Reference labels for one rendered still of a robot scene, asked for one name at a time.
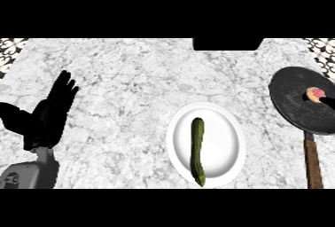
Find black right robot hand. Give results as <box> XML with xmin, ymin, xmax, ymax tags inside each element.
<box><xmin>319</xmin><ymin>96</ymin><xmax>335</xmax><ymax>111</ymax></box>

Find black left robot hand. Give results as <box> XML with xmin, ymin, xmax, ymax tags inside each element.
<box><xmin>0</xmin><ymin>69</ymin><xmax>81</xmax><ymax>152</ymax></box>

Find pink frosted cupcake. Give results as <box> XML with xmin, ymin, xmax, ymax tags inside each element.
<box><xmin>306</xmin><ymin>86</ymin><xmax>328</xmax><ymax>104</ymax></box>

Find white oval plate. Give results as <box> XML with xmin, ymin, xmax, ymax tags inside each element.
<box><xmin>167</xmin><ymin>101</ymin><xmax>248</xmax><ymax>189</ymax></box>

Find green cucumber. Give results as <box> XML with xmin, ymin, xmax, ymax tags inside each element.
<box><xmin>191</xmin><ymin>117</ymin><xmax>207</xmax><ymax>188</ymax></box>

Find black pan with brown handle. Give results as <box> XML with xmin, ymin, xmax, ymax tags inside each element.
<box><xmin>267</xmin><ymin>66</ymin><xmax>335</xmax><ymax>190</ymax></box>

